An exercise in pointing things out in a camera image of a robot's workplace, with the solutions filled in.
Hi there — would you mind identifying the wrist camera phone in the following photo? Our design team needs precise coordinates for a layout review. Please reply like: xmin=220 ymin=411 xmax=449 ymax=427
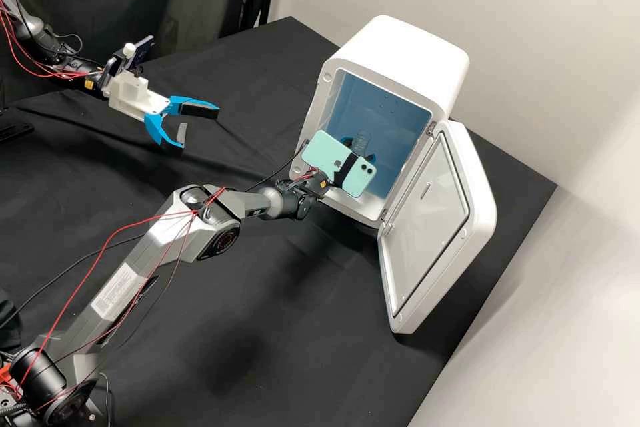
xmin=301 ymin=129 xmax=379 ymax=199
xmin=101 ymin=35 xmax=155 ymax=83

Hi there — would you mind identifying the right wrist camera phone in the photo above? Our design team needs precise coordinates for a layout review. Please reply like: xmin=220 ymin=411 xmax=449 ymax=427
xmin=301 ymin=129 xmax=379 ymax=199

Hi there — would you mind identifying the white incubator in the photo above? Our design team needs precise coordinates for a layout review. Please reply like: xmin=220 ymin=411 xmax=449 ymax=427
xmin=298 ymin=15 xmax=471 ymax=238

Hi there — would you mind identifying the left wrist camera phone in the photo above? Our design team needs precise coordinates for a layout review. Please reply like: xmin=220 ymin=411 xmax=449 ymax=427
xmin=101 ymin=35 xmax=155 ymax=83

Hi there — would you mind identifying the black cable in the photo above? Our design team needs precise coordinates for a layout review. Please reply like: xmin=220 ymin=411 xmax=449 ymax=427
xmin=241 ymin=139 xmax=309 ymax=193

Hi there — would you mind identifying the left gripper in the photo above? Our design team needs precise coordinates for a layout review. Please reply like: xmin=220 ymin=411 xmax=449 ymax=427
xmin=107 ymin=71 xmax=221 ymax=151

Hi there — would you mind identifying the incubator door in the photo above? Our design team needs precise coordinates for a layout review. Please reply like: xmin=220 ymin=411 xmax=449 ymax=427
xmin=375 ymin=118 xmax=499 ymax=336

